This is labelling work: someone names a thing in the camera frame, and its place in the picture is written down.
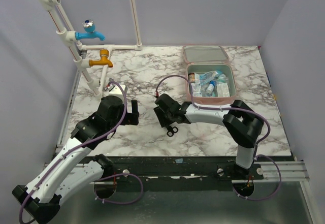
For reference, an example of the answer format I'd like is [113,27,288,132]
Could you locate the metal scissors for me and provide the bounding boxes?
[166,125,179,137]

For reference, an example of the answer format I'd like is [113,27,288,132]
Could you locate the alcohol pad packets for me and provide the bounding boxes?
[191,81,202,98]

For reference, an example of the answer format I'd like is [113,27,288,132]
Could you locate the brown medicine bottle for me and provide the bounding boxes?
[188,73,197,82]

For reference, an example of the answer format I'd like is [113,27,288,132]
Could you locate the blue capped small bottle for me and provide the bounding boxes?
[206,80,217,94]

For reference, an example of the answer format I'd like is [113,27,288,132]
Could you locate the blue wipes packet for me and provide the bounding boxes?
[199,70,222,85]

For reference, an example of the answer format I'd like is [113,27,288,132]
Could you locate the clear bag teal pads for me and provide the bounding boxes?
[216,82,230,98]

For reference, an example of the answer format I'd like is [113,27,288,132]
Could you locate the pink medicine kit case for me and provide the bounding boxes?
[182,45,237,105]

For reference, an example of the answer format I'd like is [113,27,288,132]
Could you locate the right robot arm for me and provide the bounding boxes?
[154,93,264,179]

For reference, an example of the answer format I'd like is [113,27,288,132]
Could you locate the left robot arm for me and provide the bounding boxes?
[12,95,139,223]

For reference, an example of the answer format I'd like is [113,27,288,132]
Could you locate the orange faucet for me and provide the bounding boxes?
[89,49,113,68]

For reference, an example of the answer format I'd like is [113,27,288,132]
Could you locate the blue faucet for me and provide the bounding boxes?
[75,19,105,41]

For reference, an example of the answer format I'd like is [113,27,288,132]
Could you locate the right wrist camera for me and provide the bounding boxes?
[155,90,167,99]

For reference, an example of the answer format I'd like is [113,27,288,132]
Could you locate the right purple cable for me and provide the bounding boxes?
[155,75,282,201]

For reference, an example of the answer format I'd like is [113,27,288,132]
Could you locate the white pvc pipe frame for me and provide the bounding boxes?
[38,0,143,98]

